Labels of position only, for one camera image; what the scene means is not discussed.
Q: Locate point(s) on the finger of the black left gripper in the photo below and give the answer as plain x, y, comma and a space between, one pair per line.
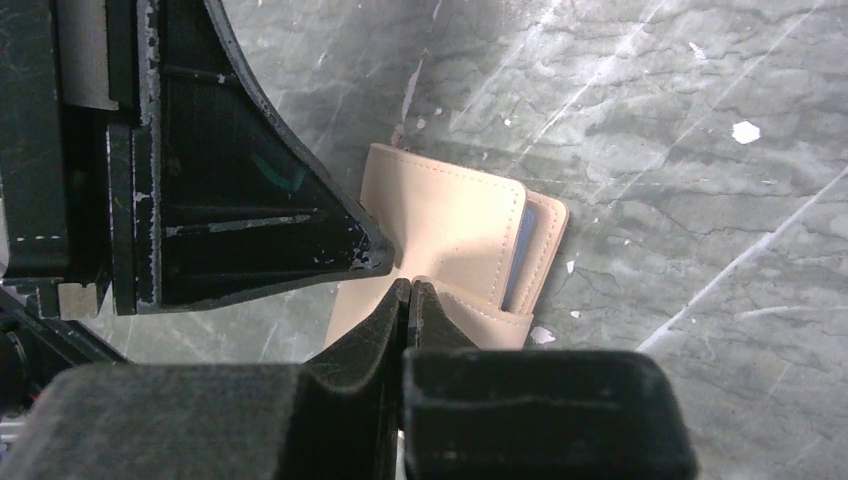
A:
213, 199

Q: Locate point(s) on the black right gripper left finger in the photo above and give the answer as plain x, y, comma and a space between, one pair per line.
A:
334, 416

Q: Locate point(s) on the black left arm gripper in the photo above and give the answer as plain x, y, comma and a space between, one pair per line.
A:
68, 88

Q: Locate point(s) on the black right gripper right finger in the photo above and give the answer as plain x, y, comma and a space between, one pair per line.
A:
533, 414

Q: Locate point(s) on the beige leather card holder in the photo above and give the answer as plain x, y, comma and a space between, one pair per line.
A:
486, 243

